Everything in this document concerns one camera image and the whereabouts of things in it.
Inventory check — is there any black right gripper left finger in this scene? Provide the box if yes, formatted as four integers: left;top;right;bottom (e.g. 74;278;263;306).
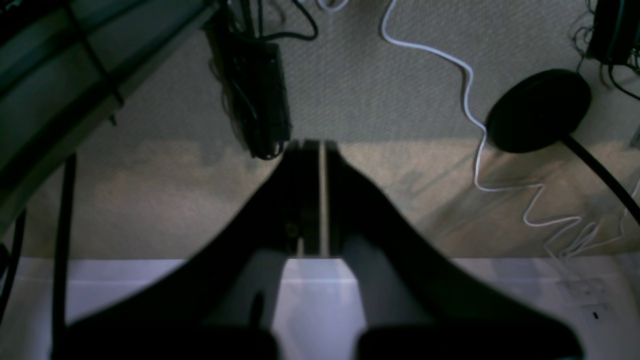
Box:
52;141;321;360

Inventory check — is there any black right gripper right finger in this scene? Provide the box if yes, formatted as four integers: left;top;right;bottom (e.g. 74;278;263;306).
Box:
326;141;585;360

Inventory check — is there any black power adapter bundle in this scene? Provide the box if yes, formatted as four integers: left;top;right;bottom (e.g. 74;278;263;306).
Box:
203;0;319;161

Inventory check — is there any black round stand base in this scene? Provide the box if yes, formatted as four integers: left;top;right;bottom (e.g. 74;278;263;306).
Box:
486;69;640;222

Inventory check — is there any white cable on floor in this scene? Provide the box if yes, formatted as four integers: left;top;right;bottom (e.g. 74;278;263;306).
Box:
317;0;640;261

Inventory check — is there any grey aluminium frame rail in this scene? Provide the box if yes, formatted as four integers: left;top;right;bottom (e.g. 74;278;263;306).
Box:
0;0;217;234

